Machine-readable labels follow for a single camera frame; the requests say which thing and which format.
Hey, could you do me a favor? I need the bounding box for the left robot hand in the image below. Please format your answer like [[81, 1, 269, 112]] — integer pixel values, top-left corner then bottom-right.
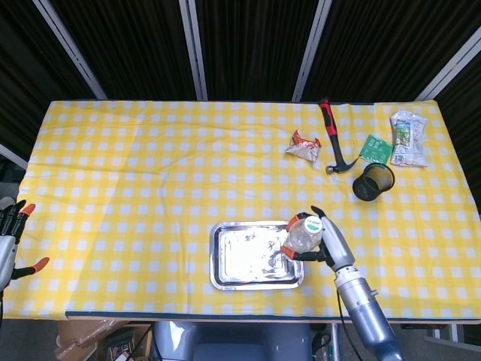
[[0, 199, 50, 290]]

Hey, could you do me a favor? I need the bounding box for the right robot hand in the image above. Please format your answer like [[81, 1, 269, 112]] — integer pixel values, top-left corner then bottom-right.
[[281, 205, 356, 272]]

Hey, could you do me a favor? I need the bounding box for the transparent plastic water bottle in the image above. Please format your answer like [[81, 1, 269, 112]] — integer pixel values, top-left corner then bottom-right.
[[282, 215, 324, 255]]

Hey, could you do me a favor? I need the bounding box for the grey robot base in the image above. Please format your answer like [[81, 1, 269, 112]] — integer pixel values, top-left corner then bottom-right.
[[151, 320, 313, 361]]

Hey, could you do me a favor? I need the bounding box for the stainless steel tray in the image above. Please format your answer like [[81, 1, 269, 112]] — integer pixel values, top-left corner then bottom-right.
[[208, 220, 304, 291]]

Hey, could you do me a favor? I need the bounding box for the black mesh pen cup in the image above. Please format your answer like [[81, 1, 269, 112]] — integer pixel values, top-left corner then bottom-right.
[[351, 162, 397, 203]]

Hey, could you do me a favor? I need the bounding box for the orange white snack packet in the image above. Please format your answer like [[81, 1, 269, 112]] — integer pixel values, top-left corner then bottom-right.
[[283, 128, 323, 162]]

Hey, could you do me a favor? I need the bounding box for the green paper card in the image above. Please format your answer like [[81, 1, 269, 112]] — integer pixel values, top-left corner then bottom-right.
[[358, 133, 394, 165]]

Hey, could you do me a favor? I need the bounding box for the red black claw hammer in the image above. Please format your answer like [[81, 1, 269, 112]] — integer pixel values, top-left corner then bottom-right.
[[318, 97, 362, 176]]

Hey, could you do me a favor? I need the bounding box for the white green snack bag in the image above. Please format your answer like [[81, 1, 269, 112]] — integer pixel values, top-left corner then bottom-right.
[[389, 109, 430, 168]]

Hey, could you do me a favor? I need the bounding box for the yellow white checked tablecloth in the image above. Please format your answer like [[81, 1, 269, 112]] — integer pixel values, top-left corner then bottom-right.
[[2, 99, 481, 321]]

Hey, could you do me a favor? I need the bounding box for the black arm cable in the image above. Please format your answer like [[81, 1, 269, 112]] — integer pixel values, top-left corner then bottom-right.
[[336, 290, 364, 361]]

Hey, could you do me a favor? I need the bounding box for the white metal frame post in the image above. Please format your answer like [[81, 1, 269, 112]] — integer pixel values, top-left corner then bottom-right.
[[31, 0, 108, 101], [414, 27, 481, 102], [0, 142, 29, 169], [177, 0, 209, 102], [291, 0, 334, 102]]

